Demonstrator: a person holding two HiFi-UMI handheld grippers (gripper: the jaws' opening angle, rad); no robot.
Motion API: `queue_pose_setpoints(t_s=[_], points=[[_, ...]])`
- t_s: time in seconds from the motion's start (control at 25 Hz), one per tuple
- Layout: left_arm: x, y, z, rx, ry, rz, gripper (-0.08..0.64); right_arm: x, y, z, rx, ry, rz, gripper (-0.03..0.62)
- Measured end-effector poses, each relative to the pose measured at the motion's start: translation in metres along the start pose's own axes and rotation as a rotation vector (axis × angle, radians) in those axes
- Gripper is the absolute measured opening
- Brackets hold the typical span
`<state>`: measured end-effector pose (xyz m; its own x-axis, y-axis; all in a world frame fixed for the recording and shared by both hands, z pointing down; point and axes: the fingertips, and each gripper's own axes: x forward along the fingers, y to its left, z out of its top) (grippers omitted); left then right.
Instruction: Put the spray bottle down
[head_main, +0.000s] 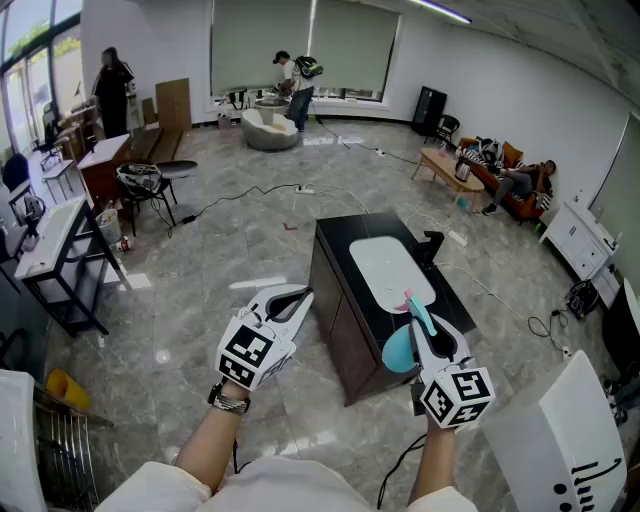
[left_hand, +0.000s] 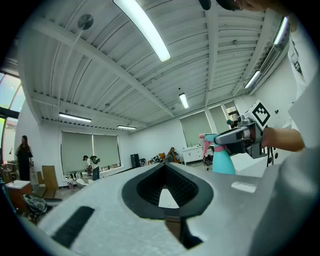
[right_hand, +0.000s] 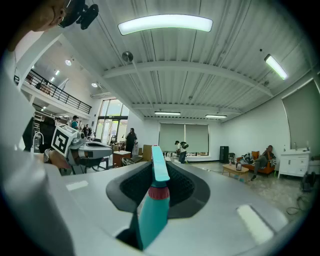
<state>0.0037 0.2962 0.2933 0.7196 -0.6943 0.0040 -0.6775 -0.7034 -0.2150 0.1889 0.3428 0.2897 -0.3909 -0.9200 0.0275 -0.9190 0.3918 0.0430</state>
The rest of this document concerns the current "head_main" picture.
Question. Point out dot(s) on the black wicker chair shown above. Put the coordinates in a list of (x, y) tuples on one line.
[(447, 127)]

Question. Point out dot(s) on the grey side window blind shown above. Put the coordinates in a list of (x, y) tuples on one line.
[(617, 185)]

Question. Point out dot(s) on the white rounded basin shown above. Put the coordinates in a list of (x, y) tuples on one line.
[(385, 265)]

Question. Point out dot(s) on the person's left forearm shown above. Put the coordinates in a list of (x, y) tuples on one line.
[(210, 450)]

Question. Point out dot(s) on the black clamp mount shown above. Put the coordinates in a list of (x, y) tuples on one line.
[(433, 245)]

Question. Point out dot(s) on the backpack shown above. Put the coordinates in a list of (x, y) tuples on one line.
[(308, 67)]

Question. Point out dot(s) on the person's white shirt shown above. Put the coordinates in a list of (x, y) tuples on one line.
[(280, 490)]

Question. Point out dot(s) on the white sideboard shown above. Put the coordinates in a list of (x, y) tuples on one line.
[(575, 240)]

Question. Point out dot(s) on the person's right forearm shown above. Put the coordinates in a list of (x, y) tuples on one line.
[(432, 465)]

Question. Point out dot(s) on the round pedestal table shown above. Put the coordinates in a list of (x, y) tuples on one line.
[(272, 106)]

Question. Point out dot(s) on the wooden coffee table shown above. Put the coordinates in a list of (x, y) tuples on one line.
[(442, 167)]

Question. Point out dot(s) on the silver wristwatch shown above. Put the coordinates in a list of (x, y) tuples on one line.
[(230, 401)]

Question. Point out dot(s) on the light blue spray bottle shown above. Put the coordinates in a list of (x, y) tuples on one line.
[(397, 350)]

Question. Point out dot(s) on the white-topped black frame desk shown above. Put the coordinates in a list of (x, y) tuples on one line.
[(52, 240)]

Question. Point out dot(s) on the red drink can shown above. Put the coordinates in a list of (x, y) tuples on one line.
[(125, 243)]

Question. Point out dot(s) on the grey window blinds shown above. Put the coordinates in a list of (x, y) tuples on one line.
[(255, 45)]

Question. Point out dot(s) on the steel kettle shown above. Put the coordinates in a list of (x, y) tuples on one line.
[(463, 171)]

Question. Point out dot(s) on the ceiling light strip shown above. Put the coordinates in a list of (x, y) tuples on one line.
[(445, 11)]

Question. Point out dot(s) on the white panel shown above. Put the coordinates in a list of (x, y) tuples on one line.
[(15, 450)]

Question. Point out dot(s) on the white waste bucket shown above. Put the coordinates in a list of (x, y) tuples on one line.
[(109, 229)]

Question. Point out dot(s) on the black chair with clutter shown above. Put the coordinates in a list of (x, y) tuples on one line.
[(142, 190)]

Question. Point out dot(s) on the yellow container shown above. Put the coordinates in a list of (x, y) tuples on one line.
[(67, 387)]

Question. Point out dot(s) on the black oval board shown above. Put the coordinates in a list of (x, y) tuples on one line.
[(177, 169)]

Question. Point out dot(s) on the orange sofa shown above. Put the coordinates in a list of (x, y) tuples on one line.
[(522, 207)]

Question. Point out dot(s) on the wooden white-topped desk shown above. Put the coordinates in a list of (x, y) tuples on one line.
[(105, 150)]

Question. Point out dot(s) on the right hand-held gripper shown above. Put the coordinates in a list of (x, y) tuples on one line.
[(457, 397)]

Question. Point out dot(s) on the white beanbag seat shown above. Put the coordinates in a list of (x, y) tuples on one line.
[(267, 137)]

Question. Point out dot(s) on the black table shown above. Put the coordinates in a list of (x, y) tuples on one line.
[(340, 235)]

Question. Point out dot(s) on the leaning wooden board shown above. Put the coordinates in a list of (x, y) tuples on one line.
[(174, 105)]

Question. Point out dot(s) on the white cabinet with black print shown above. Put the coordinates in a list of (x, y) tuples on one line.
[(550, 450)]

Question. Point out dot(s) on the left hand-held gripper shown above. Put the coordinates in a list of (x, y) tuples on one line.
[(252, 352)]

